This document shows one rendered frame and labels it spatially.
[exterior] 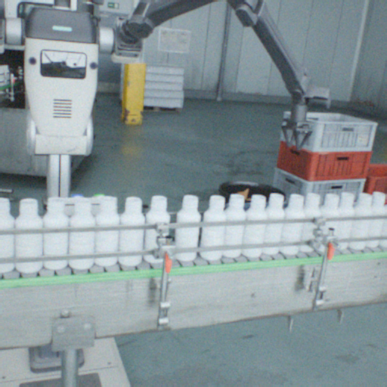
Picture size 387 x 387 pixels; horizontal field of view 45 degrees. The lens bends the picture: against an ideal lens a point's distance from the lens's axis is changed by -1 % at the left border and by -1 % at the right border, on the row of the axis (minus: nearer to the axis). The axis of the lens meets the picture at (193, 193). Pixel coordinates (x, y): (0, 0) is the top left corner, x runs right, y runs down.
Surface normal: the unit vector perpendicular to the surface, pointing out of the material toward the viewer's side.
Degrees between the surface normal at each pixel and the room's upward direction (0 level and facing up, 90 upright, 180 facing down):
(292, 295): 90
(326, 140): 90
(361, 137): 90
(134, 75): 90
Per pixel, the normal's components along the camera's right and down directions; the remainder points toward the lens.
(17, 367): 0.11, -0.95
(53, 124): 0.35, 0.32
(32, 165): 0.04, 0.31
